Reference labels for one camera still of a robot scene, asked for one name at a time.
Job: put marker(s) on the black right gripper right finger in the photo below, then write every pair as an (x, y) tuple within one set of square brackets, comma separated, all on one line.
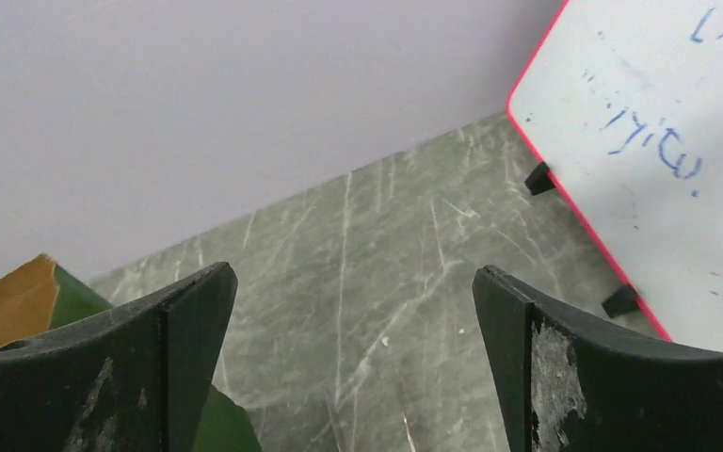
[(567, 380)]

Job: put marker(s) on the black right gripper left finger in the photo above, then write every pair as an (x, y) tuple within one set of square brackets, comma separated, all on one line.
[(118, 374)]

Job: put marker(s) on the green paper bag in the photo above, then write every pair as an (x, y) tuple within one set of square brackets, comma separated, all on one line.
[(18, 306)]

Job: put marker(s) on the black whiteboard foot lower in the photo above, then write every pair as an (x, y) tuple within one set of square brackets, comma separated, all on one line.
[(622, 301)]

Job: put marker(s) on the black whiteboard foot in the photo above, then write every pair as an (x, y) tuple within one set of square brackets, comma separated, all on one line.
[(539, 180), (622, 301)]

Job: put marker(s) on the black whiteboard foot upper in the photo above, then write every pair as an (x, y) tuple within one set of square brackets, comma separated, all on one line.
[(539, 180)]

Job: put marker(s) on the pink framed whiteboard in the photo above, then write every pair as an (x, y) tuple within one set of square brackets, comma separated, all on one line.
[(623, 101)]

